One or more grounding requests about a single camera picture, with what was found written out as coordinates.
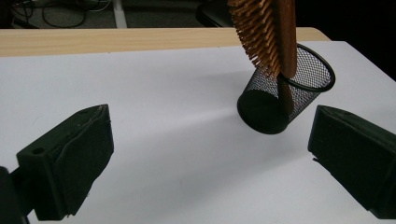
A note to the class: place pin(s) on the white-legged desk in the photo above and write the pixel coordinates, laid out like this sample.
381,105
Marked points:
120,15

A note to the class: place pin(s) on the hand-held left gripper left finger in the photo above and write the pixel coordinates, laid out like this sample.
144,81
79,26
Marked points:
71,161

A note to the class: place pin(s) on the white table mat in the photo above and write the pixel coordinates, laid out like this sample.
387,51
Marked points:
155,109

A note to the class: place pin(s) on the black mesh cup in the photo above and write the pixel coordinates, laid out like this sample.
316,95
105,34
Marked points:
261,112

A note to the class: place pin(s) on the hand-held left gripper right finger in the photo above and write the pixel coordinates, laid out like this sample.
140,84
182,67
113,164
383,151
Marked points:
355,158

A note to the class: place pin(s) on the brown wooden scoop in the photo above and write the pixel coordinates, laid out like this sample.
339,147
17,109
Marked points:
285,37

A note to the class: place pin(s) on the wooden table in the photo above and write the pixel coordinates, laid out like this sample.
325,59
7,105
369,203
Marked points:
124,40

